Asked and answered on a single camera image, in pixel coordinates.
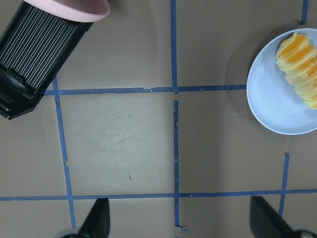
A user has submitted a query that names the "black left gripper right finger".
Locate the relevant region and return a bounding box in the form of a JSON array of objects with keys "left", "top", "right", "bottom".
[{"left": 249, "top": 196, "right": 317, "bottom": 238}]

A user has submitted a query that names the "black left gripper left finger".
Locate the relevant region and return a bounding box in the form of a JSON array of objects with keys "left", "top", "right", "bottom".
[{"left": 55, "top": 198, "right": 110, "bottom": 238}]

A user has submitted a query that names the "blue round plate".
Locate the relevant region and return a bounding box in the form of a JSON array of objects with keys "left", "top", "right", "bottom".
[{"left": 246, "top": 30, "right": 317, "bottom": 135}]

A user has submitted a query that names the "orange striped bread loaf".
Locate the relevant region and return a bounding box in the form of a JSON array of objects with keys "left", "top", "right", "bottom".
[{"left": 275, "top": 32, "right": 317, "bottom": 110}]

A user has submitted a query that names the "pink plate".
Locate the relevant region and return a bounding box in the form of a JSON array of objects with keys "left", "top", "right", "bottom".
[{"left": 25, "top": 0, "right": 110, "bottom": 23}]

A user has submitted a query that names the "black dish rack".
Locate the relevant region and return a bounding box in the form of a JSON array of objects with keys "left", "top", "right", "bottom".
[{"left": 0, "top": 1, "right": 92, "bottom": 119}]

